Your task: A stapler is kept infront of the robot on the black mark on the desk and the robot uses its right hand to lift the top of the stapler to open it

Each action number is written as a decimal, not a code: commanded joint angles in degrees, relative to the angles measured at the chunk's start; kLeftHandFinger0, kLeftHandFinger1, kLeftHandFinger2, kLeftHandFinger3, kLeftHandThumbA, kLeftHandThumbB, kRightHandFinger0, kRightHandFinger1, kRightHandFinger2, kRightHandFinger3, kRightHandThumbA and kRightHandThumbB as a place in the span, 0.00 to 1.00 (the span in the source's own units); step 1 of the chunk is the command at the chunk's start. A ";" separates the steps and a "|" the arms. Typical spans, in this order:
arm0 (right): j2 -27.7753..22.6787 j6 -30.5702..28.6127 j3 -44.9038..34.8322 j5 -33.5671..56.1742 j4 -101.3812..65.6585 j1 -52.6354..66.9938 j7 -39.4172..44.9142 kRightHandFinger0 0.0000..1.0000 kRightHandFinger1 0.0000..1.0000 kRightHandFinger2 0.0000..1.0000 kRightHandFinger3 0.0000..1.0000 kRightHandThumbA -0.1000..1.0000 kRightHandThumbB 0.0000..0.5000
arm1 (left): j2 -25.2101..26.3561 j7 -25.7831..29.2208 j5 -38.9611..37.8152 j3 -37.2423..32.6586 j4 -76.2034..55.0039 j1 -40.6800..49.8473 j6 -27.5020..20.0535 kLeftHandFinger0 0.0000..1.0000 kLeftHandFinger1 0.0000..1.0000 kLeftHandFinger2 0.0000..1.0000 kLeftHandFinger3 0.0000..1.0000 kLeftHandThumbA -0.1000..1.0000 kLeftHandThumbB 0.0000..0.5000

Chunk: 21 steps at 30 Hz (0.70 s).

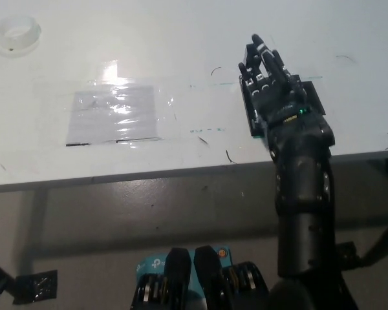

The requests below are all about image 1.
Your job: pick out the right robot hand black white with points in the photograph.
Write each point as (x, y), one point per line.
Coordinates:
(275, 97)

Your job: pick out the black stapler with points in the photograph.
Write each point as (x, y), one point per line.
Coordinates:
(254, 124)

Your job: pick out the robot torso black teal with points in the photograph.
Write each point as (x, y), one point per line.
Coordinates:
(194, 284)

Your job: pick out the black table leg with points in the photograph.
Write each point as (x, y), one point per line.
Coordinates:
(1, 271)
(383, 242)

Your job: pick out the black floor tape patch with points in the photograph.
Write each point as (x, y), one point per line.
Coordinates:
(35, 287)
(349, 256)

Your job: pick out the teal tape piece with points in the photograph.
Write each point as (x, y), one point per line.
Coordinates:
(256, 137)

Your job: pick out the clear plastic sheet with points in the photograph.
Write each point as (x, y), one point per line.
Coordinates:
(113, 113)

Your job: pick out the clear tape roll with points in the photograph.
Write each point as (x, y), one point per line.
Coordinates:
(16, 34)

